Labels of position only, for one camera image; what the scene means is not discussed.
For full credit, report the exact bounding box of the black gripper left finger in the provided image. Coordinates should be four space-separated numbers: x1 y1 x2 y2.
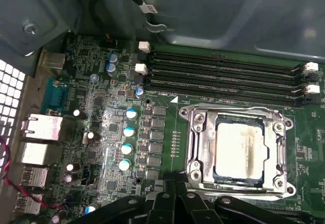
71 173 178 224

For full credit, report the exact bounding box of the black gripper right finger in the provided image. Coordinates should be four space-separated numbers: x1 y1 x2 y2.
177 173 316 224

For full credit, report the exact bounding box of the thin metal locking lever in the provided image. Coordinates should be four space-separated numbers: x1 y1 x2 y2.
187 103 284 114
200 187 294 198

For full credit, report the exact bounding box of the metal socket cover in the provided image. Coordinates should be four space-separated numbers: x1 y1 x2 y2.
190 109 287 191

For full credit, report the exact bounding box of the silver CPU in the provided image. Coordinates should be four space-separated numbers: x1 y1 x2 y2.
214 121 265 181

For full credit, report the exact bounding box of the CPU socket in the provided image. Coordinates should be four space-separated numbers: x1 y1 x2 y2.
179 103 297 201

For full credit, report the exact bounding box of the black RAM slot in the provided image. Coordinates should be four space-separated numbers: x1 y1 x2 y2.
146 56 318 84
146 78 318 107
136 63 320 95
261 203 325 222
139 41 318 73

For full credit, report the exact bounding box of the silver rear port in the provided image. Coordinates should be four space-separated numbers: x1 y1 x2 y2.
15 142 57 166
14 193 44 215
40 49 67 70
20 113 64 143
21 166 49 189

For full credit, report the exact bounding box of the green motherboard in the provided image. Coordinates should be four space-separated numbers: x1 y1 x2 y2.
15 32 325 224

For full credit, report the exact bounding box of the teal serial port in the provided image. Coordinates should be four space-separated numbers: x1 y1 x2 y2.
40 78 70 114

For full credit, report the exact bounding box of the open PC case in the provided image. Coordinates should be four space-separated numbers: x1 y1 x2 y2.
0 0 325 224

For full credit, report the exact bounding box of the red and black wire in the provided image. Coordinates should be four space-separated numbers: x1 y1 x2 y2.
0 135 64 209

